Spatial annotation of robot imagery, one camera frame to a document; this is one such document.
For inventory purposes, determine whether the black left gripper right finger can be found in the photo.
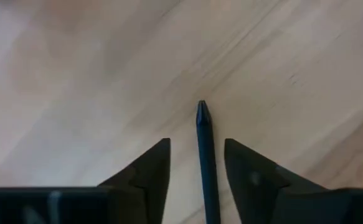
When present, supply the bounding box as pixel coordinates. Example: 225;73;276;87
224;138;328;224

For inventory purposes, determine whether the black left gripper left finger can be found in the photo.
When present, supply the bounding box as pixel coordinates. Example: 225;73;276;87
97;138;172;224

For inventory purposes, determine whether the black pen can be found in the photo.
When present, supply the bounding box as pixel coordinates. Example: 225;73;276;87
195;100;222;224

